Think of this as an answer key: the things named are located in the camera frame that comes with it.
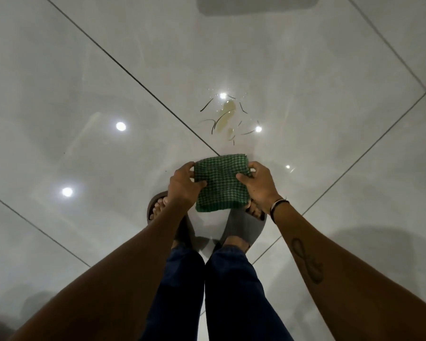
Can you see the person's right hand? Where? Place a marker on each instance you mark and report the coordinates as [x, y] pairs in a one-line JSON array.
[[262, 189]]

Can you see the dark blue trousers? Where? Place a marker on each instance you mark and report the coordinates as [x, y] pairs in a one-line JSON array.
[[220, 298]]

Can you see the person's right thumb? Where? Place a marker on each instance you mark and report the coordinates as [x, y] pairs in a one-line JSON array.
[[243, 178]]

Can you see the person's left thumb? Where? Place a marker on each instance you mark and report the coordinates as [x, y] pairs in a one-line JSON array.
[[200, 185]]

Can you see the person's left foot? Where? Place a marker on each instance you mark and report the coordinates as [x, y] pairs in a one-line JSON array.
[[158, 208]]

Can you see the green checked cleaning cloth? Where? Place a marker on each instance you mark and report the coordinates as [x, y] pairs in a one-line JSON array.
[[220, 184]]

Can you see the person's left forearm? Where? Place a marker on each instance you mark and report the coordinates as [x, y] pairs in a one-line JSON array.
[[120, 280]]

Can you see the person's left hand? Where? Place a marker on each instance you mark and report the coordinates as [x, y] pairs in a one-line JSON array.
[[180, 189]]

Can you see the grey slide sandal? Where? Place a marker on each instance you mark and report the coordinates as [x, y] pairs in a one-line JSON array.
[[242, 227], [184, 229]]

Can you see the yellowish liquid spill with strands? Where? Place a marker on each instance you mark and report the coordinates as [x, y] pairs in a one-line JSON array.
[[227, 113]]

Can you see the person's right forearm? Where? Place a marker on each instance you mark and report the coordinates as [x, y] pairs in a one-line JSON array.
[[340, 276]]

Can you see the person's foot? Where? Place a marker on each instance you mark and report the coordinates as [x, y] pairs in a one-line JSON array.
[[158, 208], [254, 211]]

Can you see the person's right foot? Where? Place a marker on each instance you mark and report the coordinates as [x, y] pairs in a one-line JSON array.
[[254, 211]]

